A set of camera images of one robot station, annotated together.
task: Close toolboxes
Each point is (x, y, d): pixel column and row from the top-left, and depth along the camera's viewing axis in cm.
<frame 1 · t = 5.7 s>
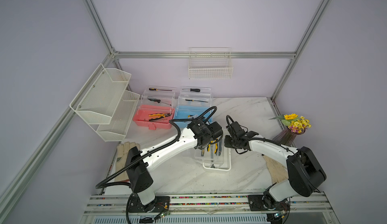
left hand: (191, 141, 75), fingers closed
right hand: (228, 144, 91), fingers closed
white clear toolbox: (216, 157, 90), on the table
blue toolbox: (193, 102, 119), point 2 cm above the table
pink toolbox: (156, 108, 110), point 6 cm above the table
lower white mesh shelf: (121, 119, 94), point 13 cm above the table
flower vase bouquet: (296, 125, 77), point 25 cm above the table
left beige work glove: (122, 147, 95), on the table
yellow pliers in pink box: (162, 114, 110), point 3 cm above the table
screwdriver in pink lid: (156, 89, 114), point 12 cm above the table
screwdriver in blue lid: (192, 90, 113), point 12 cm above the table

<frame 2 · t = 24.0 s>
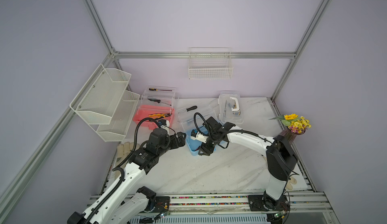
left hand: (178, 138, 77), fingers open
right hand: (203, 149, 85), fingers open
blue toolbox: (192, 118, 76), point 28 cm above the table
screwdriver in blue lid: (188, 109, 100), point 13 cm above the table
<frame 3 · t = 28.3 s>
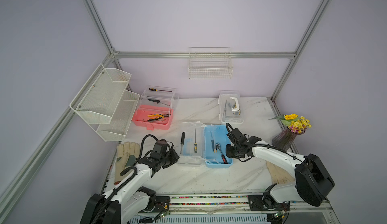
left hand: (178, 158, 85), fingers closed
right hand: (229, 155, 87), fingers closed
screwdriver in blue lid: (182, 143, 84), point 13 cm above the table
yellow black screwdriver blue box: (195, 144, 88), point 9 cm above the table
ratchet wrench in blue box: (218, 146, 95), point 2 cm above the table
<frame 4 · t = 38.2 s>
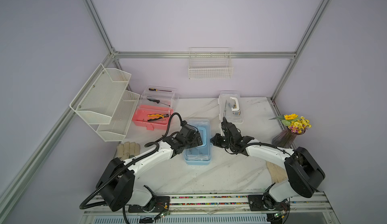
left hand: (195, 142, 85), fingers open
right hand: (211, 142, 88), fingers closed
blue toolbox: (202, 154, 89), point 4 cm above the table
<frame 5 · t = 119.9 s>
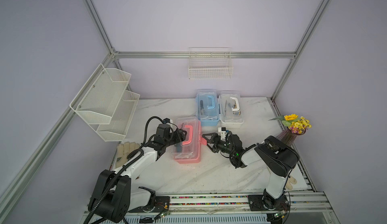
left hand: (182, 137, 88), fingers open
right hand: (203, 140, 87), fingers open
blue toolbox: (207, 107, 103), point 12 cm above the table
pink toolbox: (188, 151, 80), point 13 cm above the table
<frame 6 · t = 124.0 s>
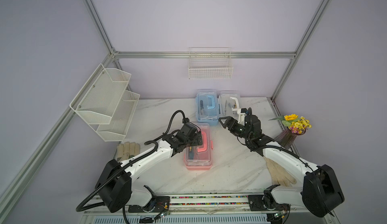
left hand: (192, 138, 84), fingers open
right hand: (224, 123, 83), fingers open
pink toolbox: (197, 157, 82), point 10 cm above the table
